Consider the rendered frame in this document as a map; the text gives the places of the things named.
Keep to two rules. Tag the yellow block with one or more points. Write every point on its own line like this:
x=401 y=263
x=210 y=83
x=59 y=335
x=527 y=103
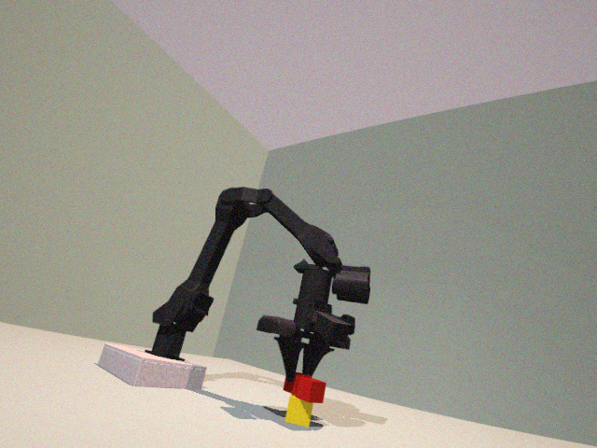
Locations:
x=299 y=411

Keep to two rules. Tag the red cube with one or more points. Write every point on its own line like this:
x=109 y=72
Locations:
x=311 y=390
x=292 y=387

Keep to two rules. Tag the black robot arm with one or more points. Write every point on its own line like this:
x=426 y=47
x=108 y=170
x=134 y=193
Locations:
x=191 y=301

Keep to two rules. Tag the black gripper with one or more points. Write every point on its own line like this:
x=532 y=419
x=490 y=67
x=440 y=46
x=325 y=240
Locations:
x=290 y=336

